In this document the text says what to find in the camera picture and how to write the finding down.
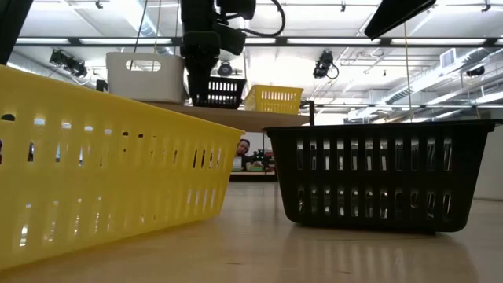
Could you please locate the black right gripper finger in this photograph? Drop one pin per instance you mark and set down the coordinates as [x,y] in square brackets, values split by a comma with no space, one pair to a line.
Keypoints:
[401,13]

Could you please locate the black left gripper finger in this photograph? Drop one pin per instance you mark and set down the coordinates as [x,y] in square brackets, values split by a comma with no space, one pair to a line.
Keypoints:
[200,55]

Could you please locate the white plastic bin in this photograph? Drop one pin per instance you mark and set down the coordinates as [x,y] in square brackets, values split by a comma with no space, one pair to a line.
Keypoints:
[157,86]

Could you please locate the black slotted plastic basket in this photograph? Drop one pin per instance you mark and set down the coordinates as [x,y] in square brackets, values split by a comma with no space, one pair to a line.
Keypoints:
[377,178]
[228,101]

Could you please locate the yellow slotted plastic basket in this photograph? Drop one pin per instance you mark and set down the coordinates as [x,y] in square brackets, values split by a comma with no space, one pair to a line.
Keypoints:
[271,107]
[118,178]

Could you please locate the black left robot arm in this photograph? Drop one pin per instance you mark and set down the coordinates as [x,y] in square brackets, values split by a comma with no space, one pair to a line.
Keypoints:
[12,23]

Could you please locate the wooden shelf black metal legs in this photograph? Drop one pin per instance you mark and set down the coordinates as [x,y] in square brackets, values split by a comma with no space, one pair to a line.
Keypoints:
[255,118]

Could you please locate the white ceiling air vent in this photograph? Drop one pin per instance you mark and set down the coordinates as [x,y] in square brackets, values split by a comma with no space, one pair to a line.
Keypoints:
[448,58]

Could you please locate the black ceiling fixture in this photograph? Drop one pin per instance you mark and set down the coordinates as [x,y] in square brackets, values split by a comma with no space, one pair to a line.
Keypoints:
[475,71]

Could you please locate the person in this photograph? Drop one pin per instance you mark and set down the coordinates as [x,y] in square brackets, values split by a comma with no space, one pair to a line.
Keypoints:
[243,147]

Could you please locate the round black ceiling camera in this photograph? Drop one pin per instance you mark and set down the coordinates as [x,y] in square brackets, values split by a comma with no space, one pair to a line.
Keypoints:
[225,68]

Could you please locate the black metal table frame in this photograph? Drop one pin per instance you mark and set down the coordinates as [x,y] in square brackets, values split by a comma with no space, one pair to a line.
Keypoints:
[251,177]

